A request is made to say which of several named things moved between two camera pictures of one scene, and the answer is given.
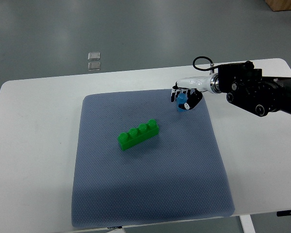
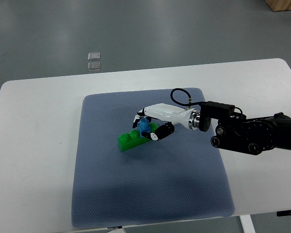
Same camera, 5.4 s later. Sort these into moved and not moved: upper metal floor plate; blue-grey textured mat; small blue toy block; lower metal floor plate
Moved: small blue toy block
Not moved: blue-grey textured mat; lower metal floor plate; upper metal floor plate
